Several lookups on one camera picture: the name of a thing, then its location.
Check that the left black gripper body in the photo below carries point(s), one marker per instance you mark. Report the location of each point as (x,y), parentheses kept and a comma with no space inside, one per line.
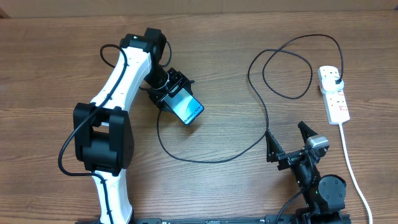
(176,81)

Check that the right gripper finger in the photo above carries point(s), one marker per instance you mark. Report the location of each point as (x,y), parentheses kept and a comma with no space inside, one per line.
(274,149)
(306,131)

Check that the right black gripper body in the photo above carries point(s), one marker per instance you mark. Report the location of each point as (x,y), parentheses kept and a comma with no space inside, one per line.
(288,159)

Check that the blue Galaxy smartphone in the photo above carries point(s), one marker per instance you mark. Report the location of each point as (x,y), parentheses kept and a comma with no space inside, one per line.
(185,106)

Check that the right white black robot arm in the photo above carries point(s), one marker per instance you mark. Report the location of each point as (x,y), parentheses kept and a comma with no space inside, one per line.
(320,198)

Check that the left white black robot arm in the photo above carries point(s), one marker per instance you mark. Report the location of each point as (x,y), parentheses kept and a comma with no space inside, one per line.
(102,129)

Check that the white charger plug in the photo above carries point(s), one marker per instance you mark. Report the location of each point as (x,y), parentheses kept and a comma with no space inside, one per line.
(329,85)

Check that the white power strip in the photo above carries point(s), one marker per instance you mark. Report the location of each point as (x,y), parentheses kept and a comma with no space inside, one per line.
(335,103)

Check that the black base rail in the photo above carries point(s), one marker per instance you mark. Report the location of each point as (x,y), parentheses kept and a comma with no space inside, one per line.
(217,220)

